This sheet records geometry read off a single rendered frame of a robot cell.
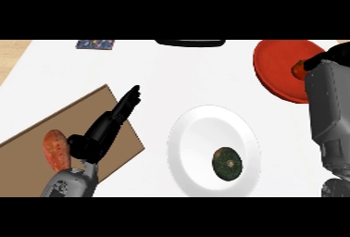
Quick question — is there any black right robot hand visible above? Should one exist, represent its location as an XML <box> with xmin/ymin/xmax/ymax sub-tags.
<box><xmin>302</xmin><ymin>42</ymin><xmax>350</xmax><ymax>72</ymax></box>

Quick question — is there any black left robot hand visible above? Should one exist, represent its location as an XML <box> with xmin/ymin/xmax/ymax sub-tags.
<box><xmin>64</xmin><ymin>84</ymin><xmax>141</xmax><ymax>165</ymax></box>

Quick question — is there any red tomato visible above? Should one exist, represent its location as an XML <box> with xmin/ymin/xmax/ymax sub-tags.
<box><xmin>290</xmin><ymin>59</ymin><xmax>308</xmax><ymax>81</ymax></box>

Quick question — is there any red plate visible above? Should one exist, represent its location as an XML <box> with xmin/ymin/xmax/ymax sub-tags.
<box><xmin>252</xmin><ymin>40</ymin><xmax>327</xmax><ymax>105</ymax></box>

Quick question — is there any white bowl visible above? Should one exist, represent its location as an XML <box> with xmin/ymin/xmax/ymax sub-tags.
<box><xmin>166</xmin><ymin>105</ymin><xmax>262</xmax><ymax>198</ymax></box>

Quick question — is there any brown cutting board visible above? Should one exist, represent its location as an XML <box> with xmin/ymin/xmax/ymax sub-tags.
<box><xmin>0</xmin><ymin>83</ymin><xmax>146</xmax><ymax>198</ymax></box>

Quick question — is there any orange red vegetable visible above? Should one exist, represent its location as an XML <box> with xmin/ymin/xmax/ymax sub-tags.
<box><xmin>42</xmin><ymin>129</ymin><xmax>72</xmax><ymax>174</ymax></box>

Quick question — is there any blue patterned object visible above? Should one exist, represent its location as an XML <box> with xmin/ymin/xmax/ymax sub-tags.
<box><xmin>73</xmin><ymin>40</ymin><xmax>116</xmax><ymax>51</ymax></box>

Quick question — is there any dark green round vegetable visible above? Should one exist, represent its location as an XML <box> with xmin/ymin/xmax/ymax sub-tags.
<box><xmin>210</xmin><ymin>146</ymin><xmax>244</xmax><ymax>182</ymax></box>

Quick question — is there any black flat object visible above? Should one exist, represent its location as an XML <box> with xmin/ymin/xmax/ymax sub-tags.
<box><xmin>153</xmin><ymin>40</ymin><xmax>227</xmax><ymax>48</ymax></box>

